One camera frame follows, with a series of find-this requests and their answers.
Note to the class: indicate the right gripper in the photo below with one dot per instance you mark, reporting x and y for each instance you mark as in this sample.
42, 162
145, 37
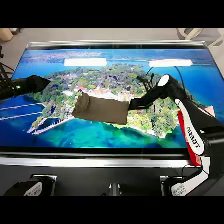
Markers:
143, 101

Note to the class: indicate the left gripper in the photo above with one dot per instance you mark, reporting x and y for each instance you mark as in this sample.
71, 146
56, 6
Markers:
38, 84

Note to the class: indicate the olive green shirt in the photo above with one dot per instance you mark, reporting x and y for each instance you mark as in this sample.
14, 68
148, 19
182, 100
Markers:
101, 109

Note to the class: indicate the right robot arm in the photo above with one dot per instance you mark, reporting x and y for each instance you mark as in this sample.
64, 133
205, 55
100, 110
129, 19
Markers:
193, 117

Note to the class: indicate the tan round object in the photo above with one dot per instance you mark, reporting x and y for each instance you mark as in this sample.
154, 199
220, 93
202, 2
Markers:
5, 34

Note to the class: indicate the pink garment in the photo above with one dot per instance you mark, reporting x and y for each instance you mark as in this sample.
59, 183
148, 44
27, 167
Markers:
209, 110

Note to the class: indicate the white chair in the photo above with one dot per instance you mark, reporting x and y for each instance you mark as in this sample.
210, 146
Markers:
190, 33

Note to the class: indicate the silver frame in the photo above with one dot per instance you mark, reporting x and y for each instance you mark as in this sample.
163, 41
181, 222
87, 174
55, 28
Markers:
83, 162

